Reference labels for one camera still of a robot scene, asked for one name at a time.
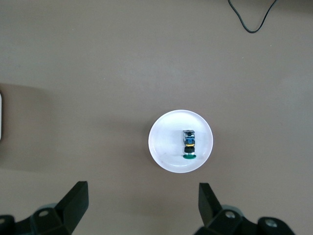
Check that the white round plate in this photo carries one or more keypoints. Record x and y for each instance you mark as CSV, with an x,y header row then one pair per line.
x,y
166,147

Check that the green push button switch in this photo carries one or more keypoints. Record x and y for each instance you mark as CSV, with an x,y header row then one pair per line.
x,y
189,142

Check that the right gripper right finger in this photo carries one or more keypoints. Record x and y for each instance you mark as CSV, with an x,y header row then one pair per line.
x,y
210,210

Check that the white lunch box grey clips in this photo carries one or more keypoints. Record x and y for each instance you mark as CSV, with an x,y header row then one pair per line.
x,y
1,115

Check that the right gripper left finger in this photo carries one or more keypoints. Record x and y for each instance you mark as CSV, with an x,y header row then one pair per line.
x,y
71,210

